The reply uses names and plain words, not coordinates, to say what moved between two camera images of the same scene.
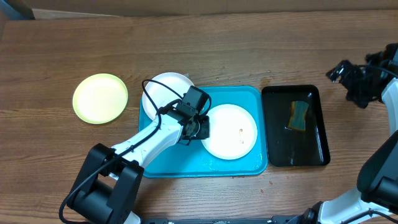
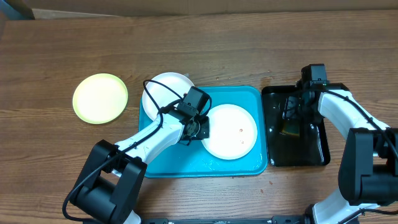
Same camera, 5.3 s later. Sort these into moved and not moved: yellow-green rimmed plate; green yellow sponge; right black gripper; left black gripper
Moved: right black gripper; green yellow sponge
Not moved: yellow-green rimmed plate; left black gripper
